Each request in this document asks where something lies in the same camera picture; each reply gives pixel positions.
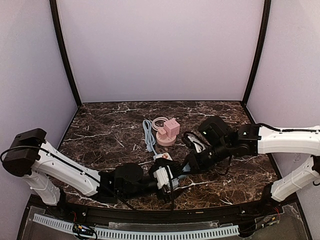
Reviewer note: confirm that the blue power strip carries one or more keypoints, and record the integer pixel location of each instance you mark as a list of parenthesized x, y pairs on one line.
[(176, 181)]

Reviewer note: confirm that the black frame post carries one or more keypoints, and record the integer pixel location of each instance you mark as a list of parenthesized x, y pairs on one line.
[(258, 52), (63, 51)]

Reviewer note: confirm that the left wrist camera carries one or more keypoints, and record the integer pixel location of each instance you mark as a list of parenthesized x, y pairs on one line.
[(163, 176)]

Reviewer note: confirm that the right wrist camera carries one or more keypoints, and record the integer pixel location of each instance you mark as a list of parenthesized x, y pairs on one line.
[(192, 141)]

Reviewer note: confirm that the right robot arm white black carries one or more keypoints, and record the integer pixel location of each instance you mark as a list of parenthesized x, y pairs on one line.
[(222, 141)]

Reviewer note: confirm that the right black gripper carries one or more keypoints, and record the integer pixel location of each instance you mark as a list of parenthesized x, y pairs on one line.
[(196, 158)]

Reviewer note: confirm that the white cube socket adapter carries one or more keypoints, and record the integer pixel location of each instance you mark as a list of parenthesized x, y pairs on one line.
[(165, 155)]

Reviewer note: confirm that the right black frame post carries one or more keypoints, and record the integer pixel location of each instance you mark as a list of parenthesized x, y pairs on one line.
[(258, 52)]

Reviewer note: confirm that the small blue plug adapter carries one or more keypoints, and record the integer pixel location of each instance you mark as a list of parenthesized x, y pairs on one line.
[(186, 169)]

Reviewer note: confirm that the left black frame post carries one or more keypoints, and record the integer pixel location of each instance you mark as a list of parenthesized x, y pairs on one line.
[(63, 51)]

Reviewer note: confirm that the black front frame rail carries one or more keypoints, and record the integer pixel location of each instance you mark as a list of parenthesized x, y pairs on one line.
[(103, 214)]

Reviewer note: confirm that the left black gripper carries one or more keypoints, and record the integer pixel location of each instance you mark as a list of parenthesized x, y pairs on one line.
[(169, 180)]

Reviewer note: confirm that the pink round power socket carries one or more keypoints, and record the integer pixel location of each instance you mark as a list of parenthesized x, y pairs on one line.
[(164, 140)]

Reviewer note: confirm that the pink cube socket adapter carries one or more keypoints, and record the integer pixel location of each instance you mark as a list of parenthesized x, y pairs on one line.
[(172, 127)]

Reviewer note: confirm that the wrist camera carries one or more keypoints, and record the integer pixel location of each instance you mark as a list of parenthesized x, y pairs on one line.
[(192, 141), (163, 176)]

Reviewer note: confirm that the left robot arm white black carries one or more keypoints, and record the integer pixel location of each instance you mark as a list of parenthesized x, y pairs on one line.
[(35, 160)]

